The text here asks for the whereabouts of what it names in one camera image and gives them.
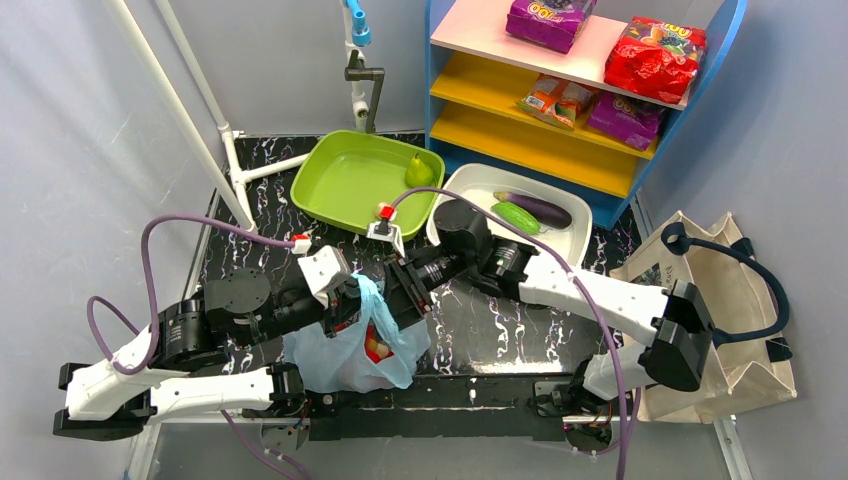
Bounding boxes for green corn cob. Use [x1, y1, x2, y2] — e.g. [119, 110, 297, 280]
[491, 201, 541, 236]

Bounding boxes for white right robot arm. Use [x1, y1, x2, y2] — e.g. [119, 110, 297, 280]
[383, 197, 714, 403]

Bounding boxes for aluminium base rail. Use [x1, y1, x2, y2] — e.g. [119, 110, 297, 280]
[122, 192, 757, 480]

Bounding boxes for white rectangular tray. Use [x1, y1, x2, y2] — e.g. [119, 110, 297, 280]
[443, 163, 593, 267]

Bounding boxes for purple snack bag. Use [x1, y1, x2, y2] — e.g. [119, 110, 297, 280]
[586, 91, 667, 151]
[505, 0, 597, 54]

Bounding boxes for red strawberry bunch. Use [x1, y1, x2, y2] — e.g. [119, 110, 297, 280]
[364, 324, 394, 364]

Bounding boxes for cream canvas tote bag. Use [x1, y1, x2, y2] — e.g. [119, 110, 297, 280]
[609, 231, 797, 424]

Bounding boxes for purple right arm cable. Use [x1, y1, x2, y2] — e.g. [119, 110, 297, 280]
[377, 187, 641, 480]

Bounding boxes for green pear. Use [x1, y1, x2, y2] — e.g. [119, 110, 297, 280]
[404, 154, 435, 189]

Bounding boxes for purple eggplant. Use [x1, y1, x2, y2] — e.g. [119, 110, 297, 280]
[493, 191, 572, 229]

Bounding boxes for blue shelf with coloured boards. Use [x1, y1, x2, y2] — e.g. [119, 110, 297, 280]
[425, 1, 746, 228]

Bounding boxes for green rectangular tray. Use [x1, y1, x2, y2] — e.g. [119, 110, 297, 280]
[290, 130, 446, 235]

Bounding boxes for grey faucet on pipe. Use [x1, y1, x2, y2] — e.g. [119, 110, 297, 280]
[341, 0, 386, 134]

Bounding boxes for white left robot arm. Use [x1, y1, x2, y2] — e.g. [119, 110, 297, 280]
[53, 246, 360, 441]

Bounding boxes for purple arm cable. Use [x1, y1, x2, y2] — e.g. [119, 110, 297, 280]
[86, 213, 313, 377]
[377, 187, 641, 480]

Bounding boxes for red snack bag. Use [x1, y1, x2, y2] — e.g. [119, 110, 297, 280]
[604, 16, 707, 104]

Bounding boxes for white pipe frame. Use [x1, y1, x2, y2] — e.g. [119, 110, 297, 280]
[104, 1, 307, 232]

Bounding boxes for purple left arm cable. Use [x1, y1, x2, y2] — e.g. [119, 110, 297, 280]
[86, 213, 313, 377]

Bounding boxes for light blue printed plastic bag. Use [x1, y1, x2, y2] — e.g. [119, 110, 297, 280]
[282, 274, 431, 393]

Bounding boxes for purple snack bag top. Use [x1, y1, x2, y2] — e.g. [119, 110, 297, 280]
[505, 0, 597, 54]

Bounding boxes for purple snack bag lower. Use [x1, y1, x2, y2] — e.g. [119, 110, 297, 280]
[586, 91, 667, 151]

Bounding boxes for orange snack bag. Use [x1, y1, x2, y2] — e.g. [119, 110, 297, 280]
[516, 74, 598, 131]

